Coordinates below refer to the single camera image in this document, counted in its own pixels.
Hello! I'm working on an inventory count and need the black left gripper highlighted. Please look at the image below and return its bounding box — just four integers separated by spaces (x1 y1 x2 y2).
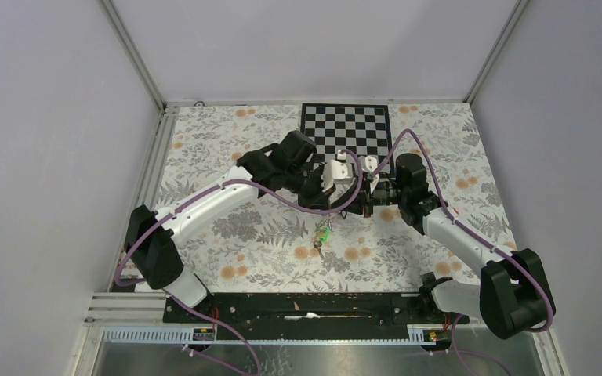
284 164 336 212

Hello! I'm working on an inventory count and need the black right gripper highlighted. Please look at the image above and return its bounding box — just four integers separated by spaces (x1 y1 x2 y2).
331 175 407 219

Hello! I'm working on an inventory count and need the green tag key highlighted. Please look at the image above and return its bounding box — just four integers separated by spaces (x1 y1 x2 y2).
312 226 330 259

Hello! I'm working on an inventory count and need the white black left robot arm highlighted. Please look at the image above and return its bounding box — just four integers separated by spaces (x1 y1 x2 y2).
124 131 353 322

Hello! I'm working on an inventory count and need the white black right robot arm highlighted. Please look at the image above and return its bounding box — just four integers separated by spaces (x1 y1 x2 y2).
321 154 556 339

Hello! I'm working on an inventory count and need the floral table mat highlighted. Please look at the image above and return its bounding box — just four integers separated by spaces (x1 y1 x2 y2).
157 103 514 292

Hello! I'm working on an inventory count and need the black white chessboard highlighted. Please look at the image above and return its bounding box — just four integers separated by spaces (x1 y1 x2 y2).
300 103 393 171

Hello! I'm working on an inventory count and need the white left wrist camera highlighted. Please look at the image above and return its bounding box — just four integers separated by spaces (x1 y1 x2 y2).
321 160 357 197

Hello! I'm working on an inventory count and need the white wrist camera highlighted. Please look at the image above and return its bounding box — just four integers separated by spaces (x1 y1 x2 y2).
321 160 357 197
359 156 380 193

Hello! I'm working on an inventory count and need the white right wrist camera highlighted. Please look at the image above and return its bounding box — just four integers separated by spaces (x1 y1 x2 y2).
359 156 380 193

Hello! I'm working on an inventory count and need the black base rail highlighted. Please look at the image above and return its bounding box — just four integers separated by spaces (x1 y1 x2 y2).
163 292 459 342

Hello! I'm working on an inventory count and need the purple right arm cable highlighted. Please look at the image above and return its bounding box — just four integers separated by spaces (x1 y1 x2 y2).
375 128 557 376

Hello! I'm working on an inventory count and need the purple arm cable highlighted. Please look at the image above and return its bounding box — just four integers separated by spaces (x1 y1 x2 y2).
375 128 557 376
113 149 364 376

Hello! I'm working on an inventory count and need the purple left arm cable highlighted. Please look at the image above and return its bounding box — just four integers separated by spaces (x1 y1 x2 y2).
113 149 364 376

